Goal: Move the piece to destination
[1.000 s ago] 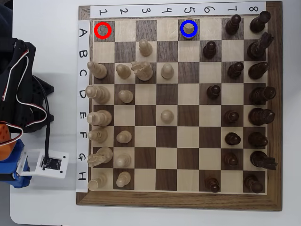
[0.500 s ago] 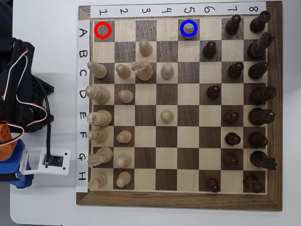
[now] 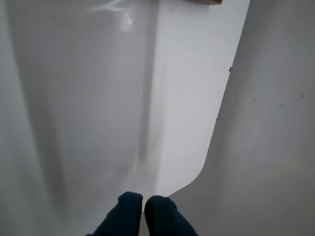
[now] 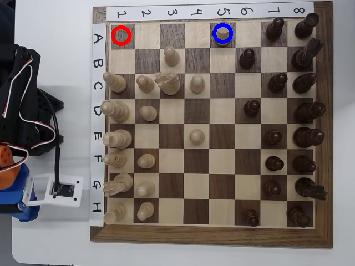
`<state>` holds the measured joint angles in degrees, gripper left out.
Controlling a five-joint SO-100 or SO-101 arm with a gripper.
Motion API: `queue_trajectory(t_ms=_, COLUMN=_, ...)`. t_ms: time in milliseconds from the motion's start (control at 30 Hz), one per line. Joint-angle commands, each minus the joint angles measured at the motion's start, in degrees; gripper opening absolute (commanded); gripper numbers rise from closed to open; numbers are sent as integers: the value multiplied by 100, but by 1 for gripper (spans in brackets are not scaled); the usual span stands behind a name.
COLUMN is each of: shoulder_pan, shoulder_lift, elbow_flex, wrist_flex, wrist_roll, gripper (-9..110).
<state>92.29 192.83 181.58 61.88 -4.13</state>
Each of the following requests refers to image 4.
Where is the light wooden pawn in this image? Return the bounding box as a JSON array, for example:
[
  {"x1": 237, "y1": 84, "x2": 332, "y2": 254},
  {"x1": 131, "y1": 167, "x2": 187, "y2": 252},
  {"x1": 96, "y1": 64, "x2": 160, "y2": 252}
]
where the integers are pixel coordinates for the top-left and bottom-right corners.
[
  {"x1": 135, "y1": 180, "x2": 155, "y2": 198},
  {"x1": 139, "y1": 105, "x2": 158, "y2": 122},
  {"x1": 163, "y1": 45, "x2": 180, "y2": 67},
  {"x1": 189, "y1": 129, "x2": 206, "y2": 146},
  {"x1": 136, "y1": 154, "x2": 156, "y2": 170},
  {"x1": 136, "y1": 75, "x2": 155, "y2": 94},
  {"x1": 136, "y1": 201, "x2": 155, "y2": 222},
  {"x1": 189, "y1": 74, "x2": 206, "y2": 94}
]

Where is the wooden chessboard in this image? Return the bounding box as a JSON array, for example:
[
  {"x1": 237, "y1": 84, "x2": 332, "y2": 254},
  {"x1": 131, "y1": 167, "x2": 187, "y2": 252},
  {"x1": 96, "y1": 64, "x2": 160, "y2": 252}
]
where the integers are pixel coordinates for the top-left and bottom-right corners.
[{"x1": 89, "y1": 1, "x2": 334, "y2": 249}]

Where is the white paper strip with letters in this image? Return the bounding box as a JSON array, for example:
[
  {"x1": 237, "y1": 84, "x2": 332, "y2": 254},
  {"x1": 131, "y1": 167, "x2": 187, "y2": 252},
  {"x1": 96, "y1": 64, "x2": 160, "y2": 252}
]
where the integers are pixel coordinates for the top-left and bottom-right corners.
[{"x1": 89, "y1": 23, "x2": 107, "y2": 227}]

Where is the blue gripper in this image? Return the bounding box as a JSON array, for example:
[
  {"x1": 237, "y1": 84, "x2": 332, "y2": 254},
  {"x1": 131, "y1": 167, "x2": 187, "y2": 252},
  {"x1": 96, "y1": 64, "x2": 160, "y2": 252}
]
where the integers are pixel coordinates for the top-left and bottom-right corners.
[{"x1": 0, "y1": 163, "x2": 39, "y2": 223}]

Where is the dark wooden queen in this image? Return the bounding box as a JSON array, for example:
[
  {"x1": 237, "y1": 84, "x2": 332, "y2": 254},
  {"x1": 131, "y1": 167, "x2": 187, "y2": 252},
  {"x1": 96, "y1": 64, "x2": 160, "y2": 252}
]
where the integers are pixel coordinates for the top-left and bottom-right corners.
[{"x1": 293, "y1": 101, "x2": 327, "y2": 124}]

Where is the dark wooden rook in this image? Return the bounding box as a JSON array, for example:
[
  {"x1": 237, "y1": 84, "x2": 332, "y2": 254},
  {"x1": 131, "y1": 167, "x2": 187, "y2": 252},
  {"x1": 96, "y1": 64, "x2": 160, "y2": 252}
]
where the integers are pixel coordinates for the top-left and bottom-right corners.
[
  {"x1": 286, "y1": 206, "x2": 312, "y2": 228},
  {"x1": 294, "y1": 12, "x2": 321, "y2": 39}
]

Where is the light wooden bishop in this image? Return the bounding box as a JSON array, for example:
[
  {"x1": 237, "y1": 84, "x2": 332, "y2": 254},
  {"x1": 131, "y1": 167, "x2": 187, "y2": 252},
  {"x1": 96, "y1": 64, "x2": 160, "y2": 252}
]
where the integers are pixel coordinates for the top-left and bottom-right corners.
[
  {"x1": 103, "y1": 151, "x2": 128, "y2": 168},
  {"x1": 103, "y1": 71, "x2": 128, "y2": 94}
]

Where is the light wooden king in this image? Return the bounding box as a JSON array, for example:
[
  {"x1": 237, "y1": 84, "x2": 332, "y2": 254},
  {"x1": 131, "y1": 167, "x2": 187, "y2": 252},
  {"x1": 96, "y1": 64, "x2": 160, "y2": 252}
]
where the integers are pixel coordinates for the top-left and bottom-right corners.
[{"x1": 102, "y1": 129, "x2": 133, "y2": 150}]

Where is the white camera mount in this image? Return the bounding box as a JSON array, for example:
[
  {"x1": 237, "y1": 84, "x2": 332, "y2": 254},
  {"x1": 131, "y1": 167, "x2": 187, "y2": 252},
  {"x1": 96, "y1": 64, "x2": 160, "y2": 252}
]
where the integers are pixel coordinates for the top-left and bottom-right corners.
[{"x1": 21, "y1": 173, "x2": 84, "y2": 208}]

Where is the black camera cable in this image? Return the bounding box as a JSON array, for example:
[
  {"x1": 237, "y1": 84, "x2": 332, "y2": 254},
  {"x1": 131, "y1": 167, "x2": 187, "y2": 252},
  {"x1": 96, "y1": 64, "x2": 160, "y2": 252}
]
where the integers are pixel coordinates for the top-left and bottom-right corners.
[{"x1": 38, "y1": 88, "x2": 62, "y2": 195}]

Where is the dark wooden pawn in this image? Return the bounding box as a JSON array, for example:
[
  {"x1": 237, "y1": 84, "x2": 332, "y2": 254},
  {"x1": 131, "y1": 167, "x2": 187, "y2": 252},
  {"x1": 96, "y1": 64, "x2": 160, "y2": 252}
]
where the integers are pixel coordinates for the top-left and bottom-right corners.
[
  {"x1": 268, "y1": 73, "x2": 288, "y2": 94},
  {"x1": 239, "y1": 48, "x2": 256, "y2": 70},
  {"x1": 244, "y1": 100, "x2": 261, "y2": 117},
  {"x1": 261, "y1": 180, "x2": 282, "y2": 196},
  {"x1": 265, "y1": 16, "x2": 286, "y2": 42},
  {"x1": 241, "y1": 208, "x2": 261, "y2": 228},
  {"x1": 265, "y1": 156, "x2": 285, "y2": 172},
  {"x1": 263, "y1": 130, "x2": 283, "y2": 147}
]

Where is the light wooden knight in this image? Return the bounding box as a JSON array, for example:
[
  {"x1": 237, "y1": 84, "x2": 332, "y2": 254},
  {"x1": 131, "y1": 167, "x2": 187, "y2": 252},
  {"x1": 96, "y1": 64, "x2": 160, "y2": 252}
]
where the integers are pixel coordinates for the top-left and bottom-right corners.
[
  {"x1": 102, "y1": 173, "x2": 134, "y2": 198},
  {"x1": 154, "y1": 71, "x2": 181, "y2": 96}
]

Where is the light wooden rook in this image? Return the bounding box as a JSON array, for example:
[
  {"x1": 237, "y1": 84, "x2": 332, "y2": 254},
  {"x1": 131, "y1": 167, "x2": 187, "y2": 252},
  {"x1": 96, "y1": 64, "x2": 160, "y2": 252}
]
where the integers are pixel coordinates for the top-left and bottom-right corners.
[
  {"x1": 215, "y1": 19, "x2": 232, "y2": 48},
  {"x1": 103, "y1": 201, "x2": 128, "y2": 226}
]

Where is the dark wooden bishop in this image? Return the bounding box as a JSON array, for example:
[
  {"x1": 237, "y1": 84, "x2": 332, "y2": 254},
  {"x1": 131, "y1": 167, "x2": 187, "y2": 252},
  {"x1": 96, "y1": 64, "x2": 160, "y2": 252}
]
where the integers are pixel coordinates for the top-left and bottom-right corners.
[
  {"x1": 292, "y1": 72, "x2": 318, "y2": 94},
  {"x1": 292, "y1": 155, "x2": 317, "y2": 174}
]

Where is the black perforated arm base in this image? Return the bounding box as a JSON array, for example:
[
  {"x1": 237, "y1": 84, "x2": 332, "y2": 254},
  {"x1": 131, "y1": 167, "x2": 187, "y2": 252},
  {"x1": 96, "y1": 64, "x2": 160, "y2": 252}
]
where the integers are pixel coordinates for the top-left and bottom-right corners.
[{"x1": 37, "y1": 88, "x2": 64, "y2": 157}]

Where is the light wooden queen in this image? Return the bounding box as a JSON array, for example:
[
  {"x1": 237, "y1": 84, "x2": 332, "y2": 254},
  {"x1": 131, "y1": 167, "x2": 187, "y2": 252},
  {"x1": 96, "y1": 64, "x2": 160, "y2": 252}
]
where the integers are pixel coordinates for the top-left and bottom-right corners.
[{"x1": 100, "y1": 100, "x2": 130, "y2": 124}]

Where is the white paper strip with numbers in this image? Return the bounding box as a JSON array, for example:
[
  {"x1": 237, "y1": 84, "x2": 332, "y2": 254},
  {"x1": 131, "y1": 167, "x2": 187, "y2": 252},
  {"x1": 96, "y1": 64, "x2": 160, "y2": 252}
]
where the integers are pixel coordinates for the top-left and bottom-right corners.
[{"x1": 106, "y1": 2, "x2": 315, "y2": 21}]

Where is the dark wooden knight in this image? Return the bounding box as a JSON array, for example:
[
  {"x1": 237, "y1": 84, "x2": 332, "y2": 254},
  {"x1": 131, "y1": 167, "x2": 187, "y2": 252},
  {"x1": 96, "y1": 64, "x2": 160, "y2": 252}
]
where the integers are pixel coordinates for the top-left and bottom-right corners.
[
  {"x1": 295, "y1": 177, "x2": 328, "y2": 201},
  {"x1": 291, "y1": 37, "x2": 324, "y2": 71}
]

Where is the dark wooden king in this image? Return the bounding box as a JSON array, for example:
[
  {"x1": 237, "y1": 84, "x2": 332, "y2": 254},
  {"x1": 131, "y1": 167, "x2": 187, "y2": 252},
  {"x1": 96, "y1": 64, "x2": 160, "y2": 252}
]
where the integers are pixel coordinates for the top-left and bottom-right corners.
[{"x1": 292, "y1": 126, "x2": 326, "y2": 149}]

